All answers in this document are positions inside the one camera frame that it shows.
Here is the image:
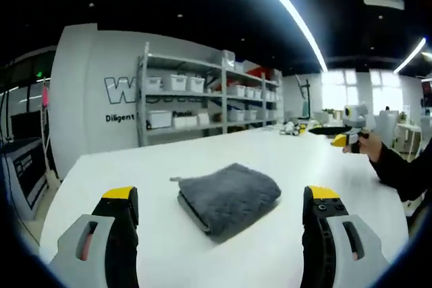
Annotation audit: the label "grey towel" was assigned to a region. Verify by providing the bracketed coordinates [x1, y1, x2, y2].
[169, 162, 283, 244]

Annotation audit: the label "person's right hand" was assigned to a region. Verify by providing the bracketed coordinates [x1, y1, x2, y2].
[342, 129, 385, 164]

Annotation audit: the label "small items on table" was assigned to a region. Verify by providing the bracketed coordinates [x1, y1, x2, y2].
[279, 120, 310, 137]

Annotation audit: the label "green and black floor stand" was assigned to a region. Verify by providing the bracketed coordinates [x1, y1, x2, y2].
[295, 74, 312, 123]

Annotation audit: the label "white chair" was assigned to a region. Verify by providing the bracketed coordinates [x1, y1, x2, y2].
[376, 109, 400, 149]

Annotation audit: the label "white side table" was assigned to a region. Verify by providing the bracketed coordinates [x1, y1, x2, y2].
[395, 122, 423, 161]

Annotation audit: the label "short ceiling light strip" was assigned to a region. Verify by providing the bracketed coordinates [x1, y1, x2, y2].
[392, 36, 428, 75]

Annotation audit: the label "grey metal shelving unit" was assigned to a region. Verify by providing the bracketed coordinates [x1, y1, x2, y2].
[136, 41, 285, 148]

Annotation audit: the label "black cabinet with white label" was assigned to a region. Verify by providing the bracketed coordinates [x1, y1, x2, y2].
[0, 138, 50, 221]

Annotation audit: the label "long ceiling light strip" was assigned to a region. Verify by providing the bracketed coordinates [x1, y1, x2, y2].
[240, 0, 329, 72]

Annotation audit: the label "group of white storage bins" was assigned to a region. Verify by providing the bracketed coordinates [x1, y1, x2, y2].
[144, 50, 283, 129]

